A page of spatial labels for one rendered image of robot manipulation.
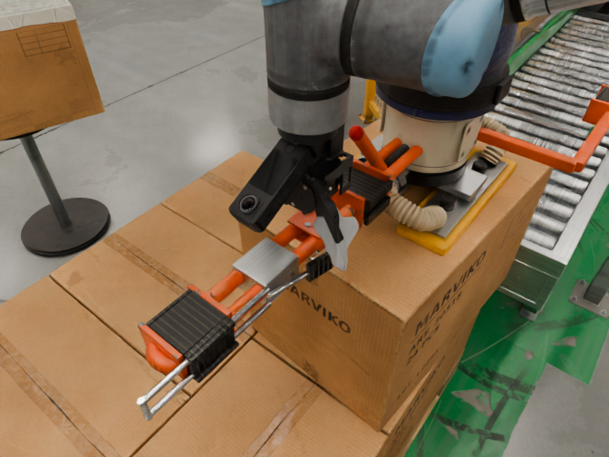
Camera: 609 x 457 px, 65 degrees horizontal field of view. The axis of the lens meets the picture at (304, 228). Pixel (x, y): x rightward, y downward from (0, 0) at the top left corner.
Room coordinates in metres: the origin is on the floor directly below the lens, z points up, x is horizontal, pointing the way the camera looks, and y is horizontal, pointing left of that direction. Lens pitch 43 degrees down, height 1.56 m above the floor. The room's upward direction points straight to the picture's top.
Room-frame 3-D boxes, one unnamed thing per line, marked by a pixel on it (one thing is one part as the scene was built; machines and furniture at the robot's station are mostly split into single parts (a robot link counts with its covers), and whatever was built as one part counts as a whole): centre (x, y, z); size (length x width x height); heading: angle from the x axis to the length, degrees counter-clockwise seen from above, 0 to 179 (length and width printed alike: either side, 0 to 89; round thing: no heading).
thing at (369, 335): (0.80, -0.22, 0.74); 0.60 x 0.40 x 0.40; 137
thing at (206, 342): (0.35, 0.07, 1.07); 0.31 x 0.03 x 0.05; 141
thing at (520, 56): (2.46, -1.17, 0.60); 1.60 x 0.10 x 0.09; 142
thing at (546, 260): (1.10, -0.44, 0.58); 0.70 x 0.03 x 0.06; 52
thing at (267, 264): (0.44, 0.05, 1.06); 0.07 x 0.07 x 0.04; 51
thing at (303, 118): (0.49, 0.00, 1.29); 0.10 x 0.09 x 0.05; 51
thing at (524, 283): (1.10, -0.44, 0.47); 0.70 x 0.03 x 0.15; 52
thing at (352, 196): (0.61, -0.08, 1.07); 0.10 x 0.08 x 0.06; 51
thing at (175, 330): (0.34, 0.14, 1.07); 0.08 x 0.07 x 0.05; 141
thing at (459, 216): (0.74, -0.31, 0.97); 0.34 x 0.10 x 0.05; 141
